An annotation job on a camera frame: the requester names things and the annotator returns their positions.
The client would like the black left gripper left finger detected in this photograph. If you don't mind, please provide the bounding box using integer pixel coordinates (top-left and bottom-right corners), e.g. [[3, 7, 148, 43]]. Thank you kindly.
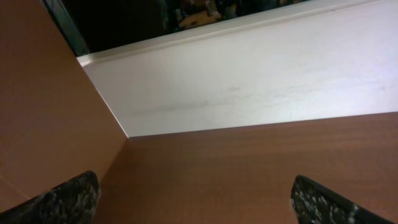
[[1, 170, 100, 224]]

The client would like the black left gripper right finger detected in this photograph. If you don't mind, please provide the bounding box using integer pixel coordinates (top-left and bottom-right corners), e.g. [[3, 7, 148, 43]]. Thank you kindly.
[[290, 175, 392, 224]]

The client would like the left wooden side panel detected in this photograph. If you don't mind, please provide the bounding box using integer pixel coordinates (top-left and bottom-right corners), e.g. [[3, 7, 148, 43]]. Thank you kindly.
[[1, 0, 127, 210]]

